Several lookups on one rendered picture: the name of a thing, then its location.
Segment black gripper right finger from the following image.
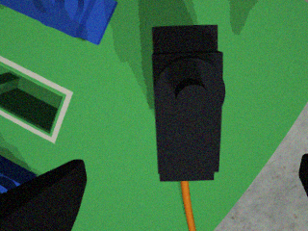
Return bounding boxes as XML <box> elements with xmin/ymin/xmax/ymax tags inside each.
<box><xmin>299</xmin><ymin>154</ymin><xmax>308</xmax><ymax>195</ymax></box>

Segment green flat panel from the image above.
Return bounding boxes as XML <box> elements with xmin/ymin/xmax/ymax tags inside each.
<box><xmin>0</xmin><ymin>0</ymin><xmax>308</xmax><ymax>231</ymax></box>

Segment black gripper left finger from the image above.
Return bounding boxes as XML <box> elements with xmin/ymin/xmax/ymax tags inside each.
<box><xmin>0</xmin><ymin>159</ymin><xmax>88</xmax><ymax>231</ymax></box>

